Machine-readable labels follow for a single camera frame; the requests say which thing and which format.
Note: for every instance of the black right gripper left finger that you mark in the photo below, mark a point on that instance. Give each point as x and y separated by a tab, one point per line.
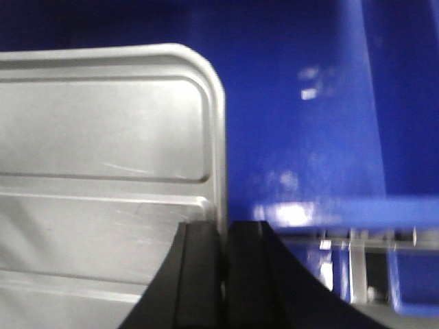
186	290

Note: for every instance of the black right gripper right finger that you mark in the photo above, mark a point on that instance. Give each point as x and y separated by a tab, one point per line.
267	287

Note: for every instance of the silver metal tray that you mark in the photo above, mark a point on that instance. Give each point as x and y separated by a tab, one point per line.
104	151

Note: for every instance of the large blue plastic box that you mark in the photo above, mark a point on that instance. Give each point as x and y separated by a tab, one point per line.
331	124

